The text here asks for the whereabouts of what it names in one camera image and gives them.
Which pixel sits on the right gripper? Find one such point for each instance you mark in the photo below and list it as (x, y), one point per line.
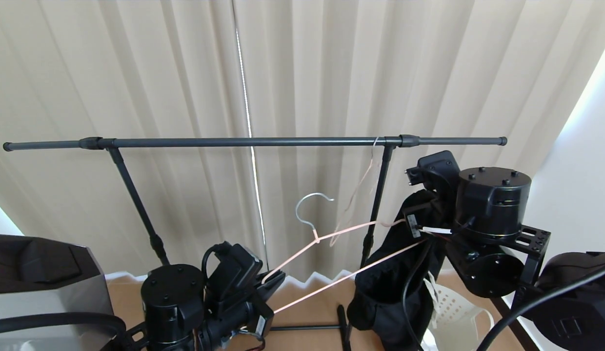
(436, 219)

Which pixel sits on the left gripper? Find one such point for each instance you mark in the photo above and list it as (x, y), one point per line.
(239, 321)

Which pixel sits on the black shorts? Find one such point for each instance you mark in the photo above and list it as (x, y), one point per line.
(385, 292)

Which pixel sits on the pink clothes hanger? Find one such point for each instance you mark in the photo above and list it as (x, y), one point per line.
(358, 187)
(332, 286)

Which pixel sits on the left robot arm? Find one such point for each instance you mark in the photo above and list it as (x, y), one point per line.
(171, 297)

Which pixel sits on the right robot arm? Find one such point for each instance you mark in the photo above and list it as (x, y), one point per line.
(493, 204)

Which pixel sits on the white laundry basket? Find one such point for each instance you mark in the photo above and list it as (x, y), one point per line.
(458, 317)

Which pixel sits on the black clothes rack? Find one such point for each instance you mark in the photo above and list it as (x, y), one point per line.
(210, 142)

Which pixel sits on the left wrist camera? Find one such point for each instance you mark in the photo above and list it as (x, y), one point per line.
(234, 278)

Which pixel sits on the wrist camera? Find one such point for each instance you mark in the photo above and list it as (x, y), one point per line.
(434, 170)
(234, 278)

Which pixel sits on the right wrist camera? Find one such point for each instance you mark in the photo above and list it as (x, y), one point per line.
(434, 170)

